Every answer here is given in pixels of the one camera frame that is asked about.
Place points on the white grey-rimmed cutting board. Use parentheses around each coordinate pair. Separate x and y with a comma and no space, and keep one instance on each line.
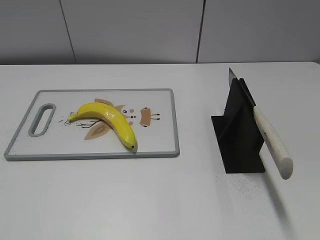
(45,133)

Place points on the yellow plastic banana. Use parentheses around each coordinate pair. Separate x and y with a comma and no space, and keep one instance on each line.
(111,116)

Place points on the white-handled cleaver knife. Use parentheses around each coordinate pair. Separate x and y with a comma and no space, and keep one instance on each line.
(275,145)

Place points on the black knife stand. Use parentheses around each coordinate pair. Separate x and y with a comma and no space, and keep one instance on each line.
(238,136)

